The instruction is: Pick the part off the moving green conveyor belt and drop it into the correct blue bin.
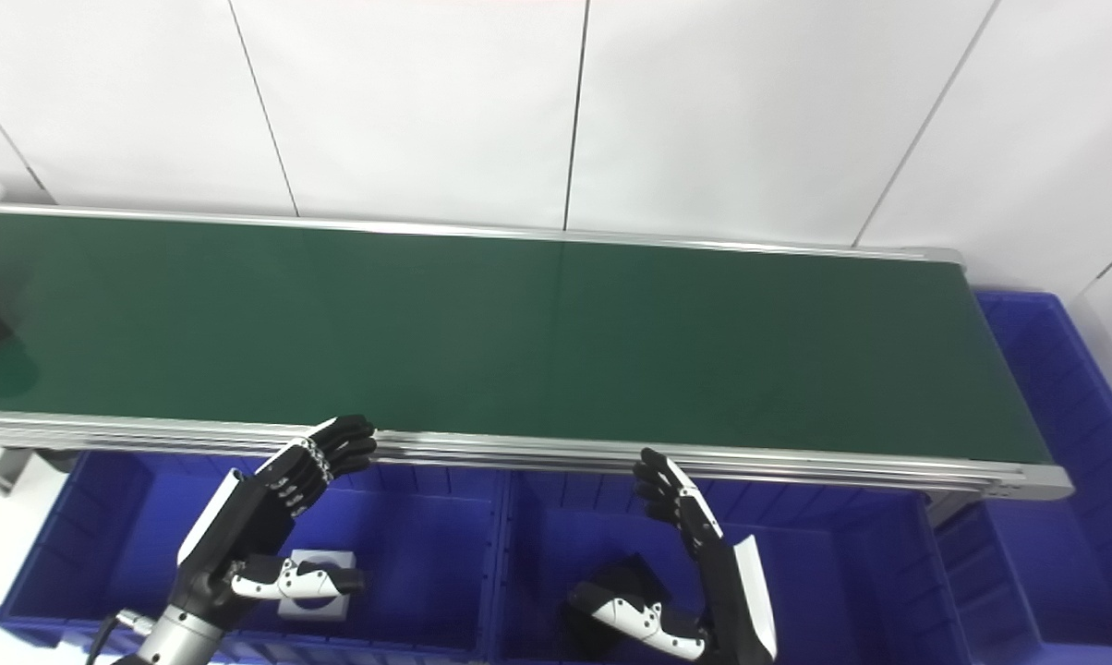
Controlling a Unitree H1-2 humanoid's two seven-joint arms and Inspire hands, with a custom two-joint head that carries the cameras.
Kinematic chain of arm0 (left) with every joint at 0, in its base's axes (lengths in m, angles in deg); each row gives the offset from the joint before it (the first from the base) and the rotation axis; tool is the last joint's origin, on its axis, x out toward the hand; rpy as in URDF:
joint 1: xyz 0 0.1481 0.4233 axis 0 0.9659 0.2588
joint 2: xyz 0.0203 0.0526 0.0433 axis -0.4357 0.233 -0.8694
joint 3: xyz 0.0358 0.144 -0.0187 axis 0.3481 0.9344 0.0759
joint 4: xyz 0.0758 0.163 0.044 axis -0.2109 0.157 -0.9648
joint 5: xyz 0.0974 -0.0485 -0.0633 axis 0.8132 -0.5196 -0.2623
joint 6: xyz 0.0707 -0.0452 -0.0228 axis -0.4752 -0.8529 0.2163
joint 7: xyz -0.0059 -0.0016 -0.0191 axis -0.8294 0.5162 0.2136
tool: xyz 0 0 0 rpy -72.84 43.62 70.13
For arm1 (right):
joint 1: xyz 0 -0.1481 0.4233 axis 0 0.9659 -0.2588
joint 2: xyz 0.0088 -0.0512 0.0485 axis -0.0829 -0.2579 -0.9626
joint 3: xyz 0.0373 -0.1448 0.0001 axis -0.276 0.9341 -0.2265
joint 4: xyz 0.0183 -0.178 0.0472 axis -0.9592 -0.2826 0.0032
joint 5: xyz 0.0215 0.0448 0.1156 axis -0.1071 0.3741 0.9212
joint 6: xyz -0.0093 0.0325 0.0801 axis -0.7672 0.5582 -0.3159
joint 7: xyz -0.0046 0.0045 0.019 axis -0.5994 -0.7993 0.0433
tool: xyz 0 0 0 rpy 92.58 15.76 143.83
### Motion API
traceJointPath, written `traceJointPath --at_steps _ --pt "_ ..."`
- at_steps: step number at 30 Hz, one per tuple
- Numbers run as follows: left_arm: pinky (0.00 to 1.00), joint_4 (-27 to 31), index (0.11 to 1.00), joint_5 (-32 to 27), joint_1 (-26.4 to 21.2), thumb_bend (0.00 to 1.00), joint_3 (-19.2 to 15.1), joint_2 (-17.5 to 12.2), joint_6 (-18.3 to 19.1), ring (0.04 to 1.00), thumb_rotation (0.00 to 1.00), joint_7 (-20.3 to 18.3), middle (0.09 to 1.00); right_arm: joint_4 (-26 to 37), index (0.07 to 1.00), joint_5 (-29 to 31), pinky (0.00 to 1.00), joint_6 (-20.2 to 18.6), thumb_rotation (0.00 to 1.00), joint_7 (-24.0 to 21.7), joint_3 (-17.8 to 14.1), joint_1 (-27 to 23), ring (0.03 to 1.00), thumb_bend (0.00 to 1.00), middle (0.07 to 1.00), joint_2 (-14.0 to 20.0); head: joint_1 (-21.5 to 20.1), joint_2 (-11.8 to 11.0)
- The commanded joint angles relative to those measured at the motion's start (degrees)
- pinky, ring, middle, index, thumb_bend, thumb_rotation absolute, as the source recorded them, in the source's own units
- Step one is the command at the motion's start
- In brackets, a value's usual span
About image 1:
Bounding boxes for green conveyor belt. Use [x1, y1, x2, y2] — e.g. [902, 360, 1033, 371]
[0, 211, 1056, 465]
[0, 203, 1074, 504]

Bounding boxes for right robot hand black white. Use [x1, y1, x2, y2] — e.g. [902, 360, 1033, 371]
[567, 448, 780, 665]

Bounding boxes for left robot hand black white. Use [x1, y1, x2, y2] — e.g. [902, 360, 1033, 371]
[175, 415, 379, 629]

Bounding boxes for blue plastic bin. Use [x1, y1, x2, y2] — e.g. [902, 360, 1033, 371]
[0, 451, 506, 661]
[935, 291, 1112, 665]
[491, 466, 977, 665]

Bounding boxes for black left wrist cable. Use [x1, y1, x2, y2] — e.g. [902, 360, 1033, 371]
[85, 610, 155, 665]

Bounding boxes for white square part with hole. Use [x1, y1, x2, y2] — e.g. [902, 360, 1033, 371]
[277, 550, 357, 622]

